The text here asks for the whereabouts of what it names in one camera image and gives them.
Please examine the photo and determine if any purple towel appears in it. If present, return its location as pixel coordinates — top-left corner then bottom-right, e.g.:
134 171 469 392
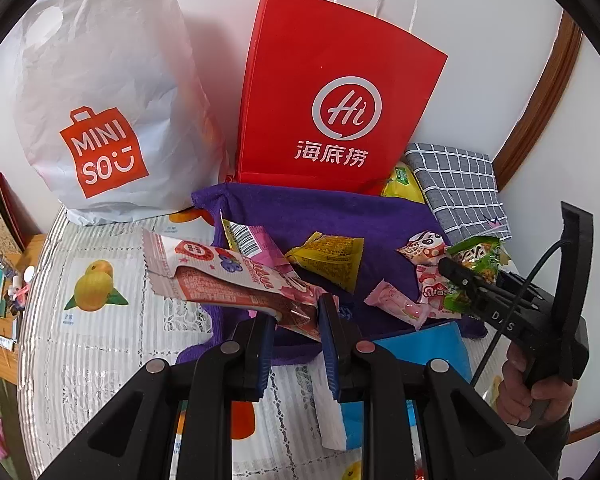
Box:
175 182 486 366

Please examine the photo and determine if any pink barcode snack packet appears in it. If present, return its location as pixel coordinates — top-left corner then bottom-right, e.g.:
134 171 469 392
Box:
221 212 306 286

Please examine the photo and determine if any grey checked folded cloth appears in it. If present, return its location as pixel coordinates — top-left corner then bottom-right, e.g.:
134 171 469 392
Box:
404 142 508 238

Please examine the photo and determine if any white pink blueberry snack packet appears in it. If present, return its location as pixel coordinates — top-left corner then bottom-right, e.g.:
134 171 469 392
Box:
141 228 341 341

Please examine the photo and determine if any red paper bag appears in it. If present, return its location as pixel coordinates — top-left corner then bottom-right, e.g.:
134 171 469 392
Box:
235 0 448 196

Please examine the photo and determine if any white plastic shopping bag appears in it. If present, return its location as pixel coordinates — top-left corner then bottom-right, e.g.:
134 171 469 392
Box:
12 0 231 226

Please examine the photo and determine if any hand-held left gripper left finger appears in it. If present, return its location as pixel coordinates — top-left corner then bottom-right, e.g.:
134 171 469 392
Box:
40 312 277 480

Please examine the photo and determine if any brown wooden door frame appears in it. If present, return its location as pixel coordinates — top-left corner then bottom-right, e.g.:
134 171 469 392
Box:
495 10 583 193

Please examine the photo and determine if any blue tissue pack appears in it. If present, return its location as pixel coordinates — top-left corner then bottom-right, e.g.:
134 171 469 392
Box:
312 321 473 451

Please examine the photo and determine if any cluster of small cosmetics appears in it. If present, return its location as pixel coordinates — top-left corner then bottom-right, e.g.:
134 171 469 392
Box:
0 245 28 318

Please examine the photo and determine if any fruit print tablecloth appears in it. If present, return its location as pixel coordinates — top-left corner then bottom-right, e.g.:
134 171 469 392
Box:
17 205 511 480

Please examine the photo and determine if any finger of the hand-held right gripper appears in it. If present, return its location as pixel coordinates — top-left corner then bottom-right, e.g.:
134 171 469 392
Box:
439 257 486 306
499 271 541 297

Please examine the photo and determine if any green snack packet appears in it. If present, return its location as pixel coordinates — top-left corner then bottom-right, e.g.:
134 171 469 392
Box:
442 236 503 313

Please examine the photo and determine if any person's right forearm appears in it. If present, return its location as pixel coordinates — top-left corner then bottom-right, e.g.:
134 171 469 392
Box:
522 410 573 466

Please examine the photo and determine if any pink panda candy packet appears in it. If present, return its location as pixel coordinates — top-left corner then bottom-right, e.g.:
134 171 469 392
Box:
396 230 451 266

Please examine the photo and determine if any yellow green snack bag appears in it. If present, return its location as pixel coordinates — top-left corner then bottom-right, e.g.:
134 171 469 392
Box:
380 165 426 204

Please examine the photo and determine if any pink strawberry candy packet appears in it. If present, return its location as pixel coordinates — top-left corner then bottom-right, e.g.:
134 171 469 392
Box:
364 280 431 328

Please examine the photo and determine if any person's right hand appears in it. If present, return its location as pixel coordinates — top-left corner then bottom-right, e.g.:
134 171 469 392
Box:
497 342 576 431

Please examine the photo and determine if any green blanket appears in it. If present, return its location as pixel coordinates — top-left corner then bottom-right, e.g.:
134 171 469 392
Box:
0 365 31 480

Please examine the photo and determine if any yellow snack packet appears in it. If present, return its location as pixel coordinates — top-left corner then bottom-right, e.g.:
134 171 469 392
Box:
285 231 365 293

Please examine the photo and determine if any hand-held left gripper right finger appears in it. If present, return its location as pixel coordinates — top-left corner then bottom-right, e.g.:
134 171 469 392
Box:
317 294 553 480

